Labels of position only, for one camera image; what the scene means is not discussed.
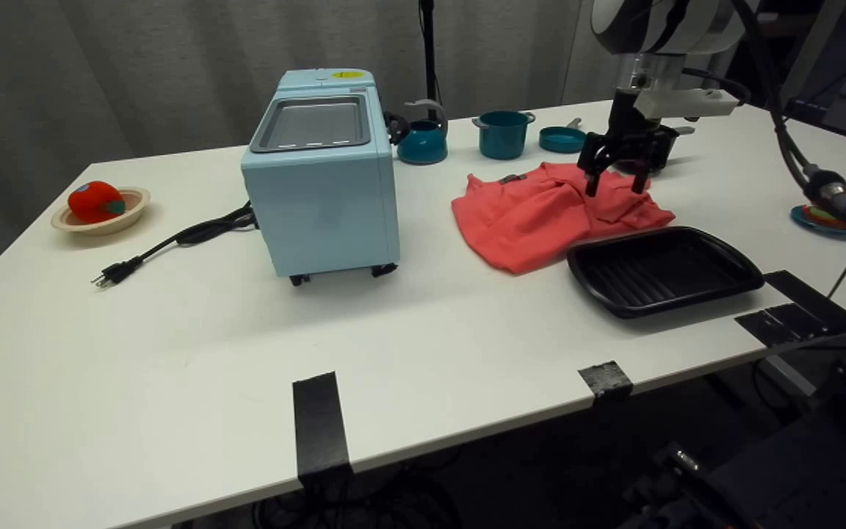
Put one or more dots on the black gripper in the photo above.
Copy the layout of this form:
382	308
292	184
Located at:
630	120

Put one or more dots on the red cloth shirt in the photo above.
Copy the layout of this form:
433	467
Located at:
529	223

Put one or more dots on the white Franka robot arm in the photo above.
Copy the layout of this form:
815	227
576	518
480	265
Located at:
659	24

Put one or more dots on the teal toy frying pan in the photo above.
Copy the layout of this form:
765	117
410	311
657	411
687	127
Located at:
563	140

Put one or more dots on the black grill tray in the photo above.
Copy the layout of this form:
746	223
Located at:
662	268

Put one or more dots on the teal toy pot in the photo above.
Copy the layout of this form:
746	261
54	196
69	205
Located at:
504	136

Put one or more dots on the small teal plate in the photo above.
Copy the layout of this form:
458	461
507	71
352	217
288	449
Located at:
799	226

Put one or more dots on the teal toy kettle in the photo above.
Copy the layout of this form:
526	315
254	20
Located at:
424	143

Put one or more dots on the small black tape square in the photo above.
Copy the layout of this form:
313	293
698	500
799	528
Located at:
605	378

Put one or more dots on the long black tape strip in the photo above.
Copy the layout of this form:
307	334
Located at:
322	428

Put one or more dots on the beige plate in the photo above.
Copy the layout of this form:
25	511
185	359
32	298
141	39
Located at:
137	209

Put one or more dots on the red toy tomato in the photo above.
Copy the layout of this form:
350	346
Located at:
94	201

